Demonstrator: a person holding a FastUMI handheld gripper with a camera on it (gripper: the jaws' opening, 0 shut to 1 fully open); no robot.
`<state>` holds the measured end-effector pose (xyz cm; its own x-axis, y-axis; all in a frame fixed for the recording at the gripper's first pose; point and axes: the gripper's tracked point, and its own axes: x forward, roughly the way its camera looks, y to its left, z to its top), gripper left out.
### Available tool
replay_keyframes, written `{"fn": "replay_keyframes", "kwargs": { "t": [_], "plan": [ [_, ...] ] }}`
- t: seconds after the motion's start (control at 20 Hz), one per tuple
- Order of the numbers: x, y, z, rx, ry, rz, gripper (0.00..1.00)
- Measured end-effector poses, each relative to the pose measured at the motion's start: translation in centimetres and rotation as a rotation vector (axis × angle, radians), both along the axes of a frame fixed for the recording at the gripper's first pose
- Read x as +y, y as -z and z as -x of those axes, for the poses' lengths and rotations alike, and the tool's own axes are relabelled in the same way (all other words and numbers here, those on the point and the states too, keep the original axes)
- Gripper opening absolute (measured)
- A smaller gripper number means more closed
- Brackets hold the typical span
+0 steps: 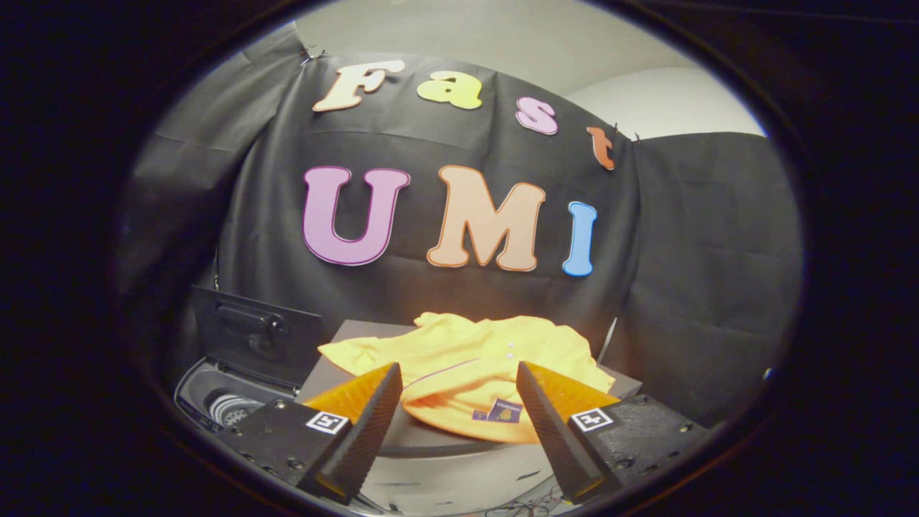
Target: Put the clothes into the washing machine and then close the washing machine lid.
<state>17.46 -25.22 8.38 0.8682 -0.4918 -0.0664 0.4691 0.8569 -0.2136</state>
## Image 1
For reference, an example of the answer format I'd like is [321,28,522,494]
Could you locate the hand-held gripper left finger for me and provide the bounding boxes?
[215,361,404,503]

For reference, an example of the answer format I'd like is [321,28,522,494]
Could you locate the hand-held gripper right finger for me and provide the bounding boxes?
[516,360,712,503]

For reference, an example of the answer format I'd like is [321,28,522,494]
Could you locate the orange polo shirt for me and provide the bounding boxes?
[318,312,617,444]

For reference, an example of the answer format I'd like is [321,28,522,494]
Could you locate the white cabinet with grey top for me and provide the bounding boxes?
[298,320,643,514]

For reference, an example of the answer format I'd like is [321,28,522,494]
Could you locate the black backdrop cloth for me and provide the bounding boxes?
[118,29,803,432]

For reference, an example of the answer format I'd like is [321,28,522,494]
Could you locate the floor cables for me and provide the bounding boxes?
[485,488,575,516]

